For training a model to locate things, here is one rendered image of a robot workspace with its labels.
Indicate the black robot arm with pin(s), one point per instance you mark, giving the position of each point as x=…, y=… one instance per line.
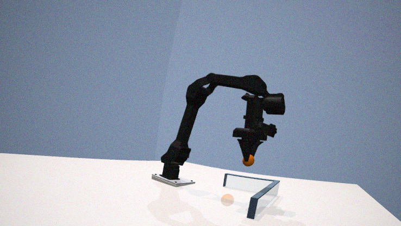
x=196, y=94

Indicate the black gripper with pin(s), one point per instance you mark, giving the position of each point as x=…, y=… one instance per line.
x=250, y=139

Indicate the clear l-shaped low wall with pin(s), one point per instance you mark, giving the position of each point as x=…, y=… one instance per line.
x=253, y=185

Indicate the dark grey wall top trim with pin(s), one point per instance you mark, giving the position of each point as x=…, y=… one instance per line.
x=254, y=199

